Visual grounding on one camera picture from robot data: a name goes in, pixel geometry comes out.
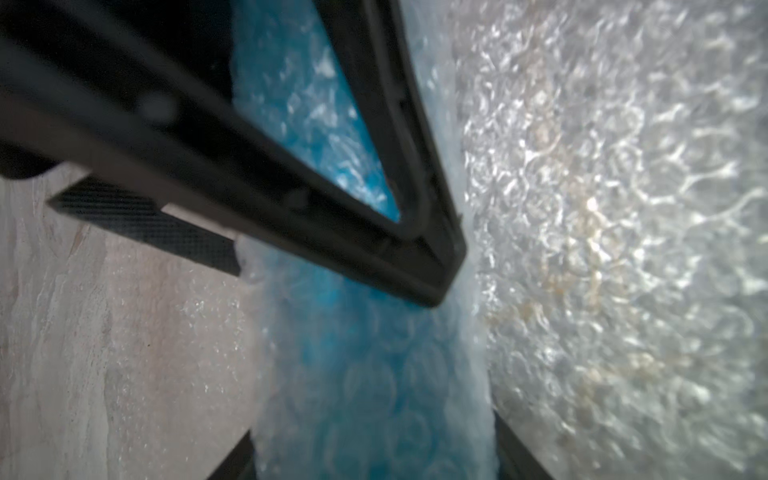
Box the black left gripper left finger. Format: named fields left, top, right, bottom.
left=208, top=430, right=257, bottom=480

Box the blue bottle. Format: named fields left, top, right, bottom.
left=232, top=1, right=498, bottom=479

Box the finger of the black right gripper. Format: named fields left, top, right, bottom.
left=48, top=176, right=241, bottom=277
left=1, top=1, right=466, bottom=307

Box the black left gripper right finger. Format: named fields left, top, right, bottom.
left=494, top=411, right=552, bottom=480

